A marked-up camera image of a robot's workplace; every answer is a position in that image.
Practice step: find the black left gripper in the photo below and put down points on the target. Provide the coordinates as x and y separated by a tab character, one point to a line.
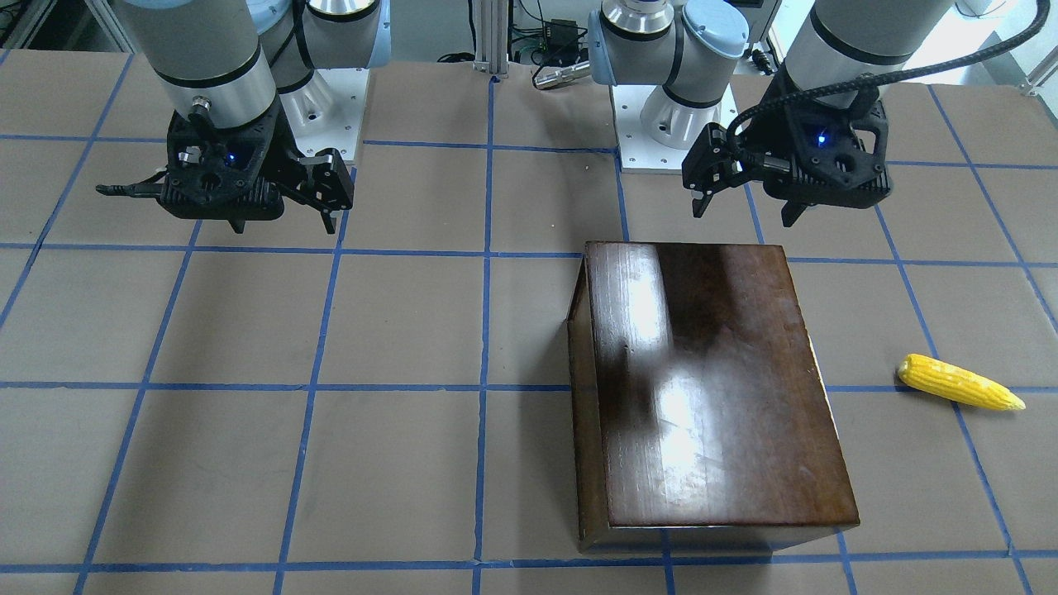
767	136

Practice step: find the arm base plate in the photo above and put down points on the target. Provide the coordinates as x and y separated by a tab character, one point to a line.
661	140
328	112

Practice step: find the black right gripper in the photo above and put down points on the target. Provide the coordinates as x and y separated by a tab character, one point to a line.
324	178

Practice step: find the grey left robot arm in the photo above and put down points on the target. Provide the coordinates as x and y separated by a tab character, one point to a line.
691	50

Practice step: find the dark wooden drawer cabinet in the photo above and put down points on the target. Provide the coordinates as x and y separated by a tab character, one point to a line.
700	417

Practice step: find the aluminium frame post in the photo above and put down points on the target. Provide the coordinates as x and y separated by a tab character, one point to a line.
491	21

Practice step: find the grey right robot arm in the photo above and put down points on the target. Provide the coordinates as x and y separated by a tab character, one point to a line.
252	106

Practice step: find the yellow corn cob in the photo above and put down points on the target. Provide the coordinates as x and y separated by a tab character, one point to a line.
956	384

